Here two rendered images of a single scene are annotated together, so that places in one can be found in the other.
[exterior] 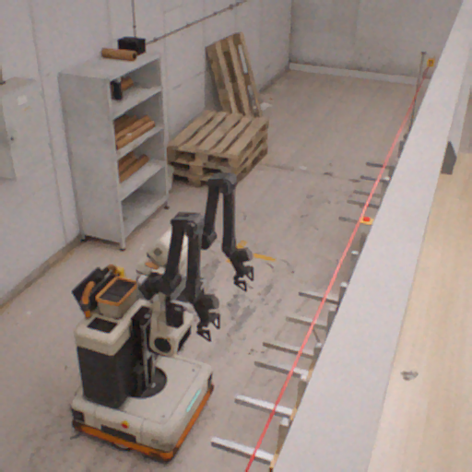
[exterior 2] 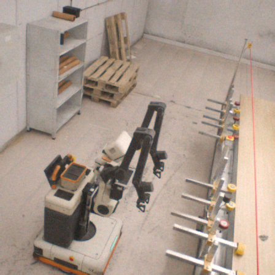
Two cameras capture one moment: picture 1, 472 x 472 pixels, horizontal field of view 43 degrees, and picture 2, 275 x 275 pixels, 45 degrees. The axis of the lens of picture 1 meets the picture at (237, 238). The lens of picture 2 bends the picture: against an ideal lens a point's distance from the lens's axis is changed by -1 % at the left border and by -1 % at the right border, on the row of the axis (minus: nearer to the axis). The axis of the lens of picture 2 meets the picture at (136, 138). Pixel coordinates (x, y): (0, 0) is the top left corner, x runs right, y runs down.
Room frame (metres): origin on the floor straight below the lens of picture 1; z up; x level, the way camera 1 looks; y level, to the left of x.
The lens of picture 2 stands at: (0.43, 0.60, 2.69)
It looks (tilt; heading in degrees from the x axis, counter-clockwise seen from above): 31 degrees down; 350
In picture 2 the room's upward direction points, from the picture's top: 11 degrees clockwise
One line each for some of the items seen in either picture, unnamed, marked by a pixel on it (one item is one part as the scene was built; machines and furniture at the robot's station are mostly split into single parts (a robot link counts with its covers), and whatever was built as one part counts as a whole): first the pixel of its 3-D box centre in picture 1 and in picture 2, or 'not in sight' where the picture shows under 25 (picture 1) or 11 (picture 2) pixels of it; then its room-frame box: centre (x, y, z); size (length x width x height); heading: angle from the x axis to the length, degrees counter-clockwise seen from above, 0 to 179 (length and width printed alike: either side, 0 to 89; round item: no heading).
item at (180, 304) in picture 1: (183, 296); (121, 179); (2.51, 0.28, 0.99); 0.28 x 0.16 x 0.22; 159
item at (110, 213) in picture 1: (121, 148); (57, 75); (4.99, 1.07, 0.78); 0.90 x 0.45 x 1.55; 159
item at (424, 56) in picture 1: (418, 113); (237, 73); (4.87, -1.50, 1.20); 0.15 x 0.12 x 1.00; 159
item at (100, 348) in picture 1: (125, 337); (73, 202); (2.65, 0.64, 0.59); 0.55 x 0.34 x 0.83; 159
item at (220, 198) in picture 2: (328, 345); (212, 216); (2.26, -0.46, 0.90); 0.04 x 0.04 x 0.48; 69
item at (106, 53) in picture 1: (118, 53); (64, 16); (5.10, 1.03, 1.59); 0.30 x 0.08 x 0.08; 69
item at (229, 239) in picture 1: (229, 216); (156, 129); (2.65, 0.05, 1.40); 0.11 x 0.06 x 0.43; 159
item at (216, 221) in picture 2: (314, 383); (208, 241); (2.02, -0.37, 0.87); 0.04 x 0.04 x 0.48; 69
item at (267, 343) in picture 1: (304, 353); (197, 220); (2.26, -0.34, 0.84); 0.43 x 0.03 x 0.04; 69
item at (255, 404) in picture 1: (290, 414); (202, 264); (1.76, -0.24, 0.95); 0.50 x 0.04 x 0.04; 69
